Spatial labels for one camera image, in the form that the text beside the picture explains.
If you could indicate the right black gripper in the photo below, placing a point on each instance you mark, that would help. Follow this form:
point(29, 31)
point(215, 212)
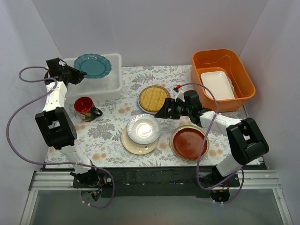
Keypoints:
point(170, 108)

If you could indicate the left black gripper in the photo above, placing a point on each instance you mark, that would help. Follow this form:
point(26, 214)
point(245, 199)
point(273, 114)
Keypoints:
point(71, 74)

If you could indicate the teal scalloped ceramic plate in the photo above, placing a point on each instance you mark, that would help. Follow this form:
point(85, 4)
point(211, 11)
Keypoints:
point(94, 65)

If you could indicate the white fluted bowl plate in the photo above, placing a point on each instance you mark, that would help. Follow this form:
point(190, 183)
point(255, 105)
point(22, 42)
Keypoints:
point(144, 128)

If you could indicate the cream and blue plate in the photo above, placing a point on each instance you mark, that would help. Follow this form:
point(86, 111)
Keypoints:
point(135, 148)

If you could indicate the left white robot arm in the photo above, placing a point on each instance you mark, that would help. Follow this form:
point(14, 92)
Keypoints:
point(55, 124)

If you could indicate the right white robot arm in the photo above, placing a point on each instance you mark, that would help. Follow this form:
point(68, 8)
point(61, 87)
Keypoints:
point(246, 141)

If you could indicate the orange plastic bin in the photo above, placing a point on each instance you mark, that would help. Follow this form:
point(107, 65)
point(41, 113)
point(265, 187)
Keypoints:
point(222, 60)

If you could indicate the pink round plate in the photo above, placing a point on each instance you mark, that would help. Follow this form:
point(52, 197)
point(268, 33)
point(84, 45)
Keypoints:
point(145, 110)

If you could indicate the red brown rimmed plate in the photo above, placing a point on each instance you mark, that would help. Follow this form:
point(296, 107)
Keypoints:
point(186, 142)

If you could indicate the white rectangular dish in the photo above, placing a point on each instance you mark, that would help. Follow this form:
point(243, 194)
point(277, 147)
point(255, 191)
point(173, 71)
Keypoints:
point(217, 82)

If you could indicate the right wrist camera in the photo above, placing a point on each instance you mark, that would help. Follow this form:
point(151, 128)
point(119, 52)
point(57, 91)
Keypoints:
point(179, 93)

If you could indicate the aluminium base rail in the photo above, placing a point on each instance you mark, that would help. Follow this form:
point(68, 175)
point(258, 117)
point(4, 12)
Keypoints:
point(156, 196)

